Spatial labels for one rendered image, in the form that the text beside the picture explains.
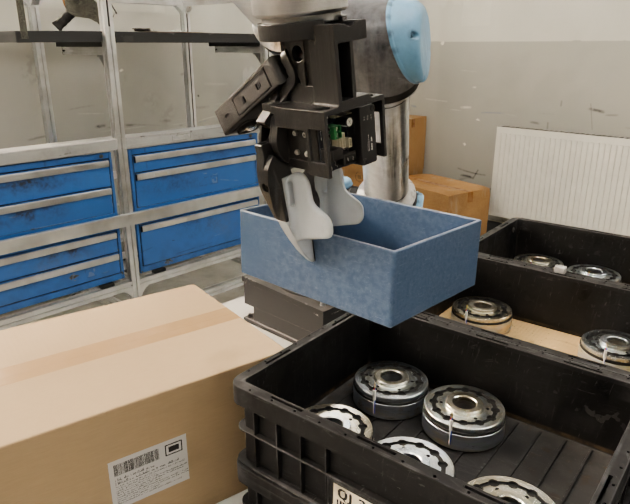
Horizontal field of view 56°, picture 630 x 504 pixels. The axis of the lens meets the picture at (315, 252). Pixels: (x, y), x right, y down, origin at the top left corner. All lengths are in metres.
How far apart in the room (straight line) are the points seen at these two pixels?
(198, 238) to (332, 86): 2.52
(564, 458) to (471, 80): 3.83
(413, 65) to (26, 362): 0.67
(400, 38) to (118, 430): 0.63
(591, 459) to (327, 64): 0.57
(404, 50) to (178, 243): 2.14
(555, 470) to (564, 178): 3.42
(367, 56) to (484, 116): 3.56
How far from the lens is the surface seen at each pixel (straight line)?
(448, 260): 0.58
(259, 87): 0.52
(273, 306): 1.30
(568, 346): 1.08
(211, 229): 2.99
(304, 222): 0.53
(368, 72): 0.92
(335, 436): 0.63
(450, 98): 4.57
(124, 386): 0.79
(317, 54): 0.47
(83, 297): 2.70
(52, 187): 2.55
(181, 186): 2.85
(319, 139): 0.48
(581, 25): 4.18
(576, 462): 0.82
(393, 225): 0.68
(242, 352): 0.84
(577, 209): 4.12
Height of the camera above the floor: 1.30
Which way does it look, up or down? 19 degrees down
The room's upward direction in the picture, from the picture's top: straight up
